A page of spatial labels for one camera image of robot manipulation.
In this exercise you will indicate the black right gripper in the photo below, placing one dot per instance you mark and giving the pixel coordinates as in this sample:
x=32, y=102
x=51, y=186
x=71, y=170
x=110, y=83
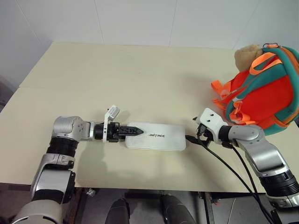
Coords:
x=203, y=133

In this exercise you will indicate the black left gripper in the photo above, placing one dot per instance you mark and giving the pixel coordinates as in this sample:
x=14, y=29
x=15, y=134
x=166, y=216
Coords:
x=113, y=135

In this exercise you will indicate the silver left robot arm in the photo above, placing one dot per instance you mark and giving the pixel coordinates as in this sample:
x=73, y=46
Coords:
x=67, y=128

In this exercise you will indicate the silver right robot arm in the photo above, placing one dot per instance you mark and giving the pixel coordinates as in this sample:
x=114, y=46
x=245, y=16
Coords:
x=254, y=140

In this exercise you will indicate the flat white printed box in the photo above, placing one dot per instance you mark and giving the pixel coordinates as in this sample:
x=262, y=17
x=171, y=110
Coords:
x=161, y=144

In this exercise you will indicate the orange and teal backpack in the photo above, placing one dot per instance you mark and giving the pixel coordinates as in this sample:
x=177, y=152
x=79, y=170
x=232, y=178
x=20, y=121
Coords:
x=266, y=98

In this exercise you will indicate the dark rounded shape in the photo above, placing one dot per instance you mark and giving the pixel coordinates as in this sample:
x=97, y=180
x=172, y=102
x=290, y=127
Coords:
x=120, y=211
x=177, y=210

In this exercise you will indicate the beige plush toy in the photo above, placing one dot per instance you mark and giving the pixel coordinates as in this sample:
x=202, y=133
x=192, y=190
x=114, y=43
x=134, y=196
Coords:
x=245, y=57

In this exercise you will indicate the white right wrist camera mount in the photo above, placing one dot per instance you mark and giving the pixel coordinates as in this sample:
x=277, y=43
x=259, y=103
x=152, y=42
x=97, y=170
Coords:
x=212, y=119

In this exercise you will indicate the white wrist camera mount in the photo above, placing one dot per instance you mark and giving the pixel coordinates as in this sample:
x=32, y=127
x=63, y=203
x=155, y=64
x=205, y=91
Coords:
x=212, y=119
x=112, y=112

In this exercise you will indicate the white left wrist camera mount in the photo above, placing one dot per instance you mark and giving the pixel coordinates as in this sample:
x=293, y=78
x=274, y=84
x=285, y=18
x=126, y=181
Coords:
x=112, y=112

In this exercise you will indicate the black metal table frame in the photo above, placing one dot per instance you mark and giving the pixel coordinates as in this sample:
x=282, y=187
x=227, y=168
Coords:
x=208, y=207

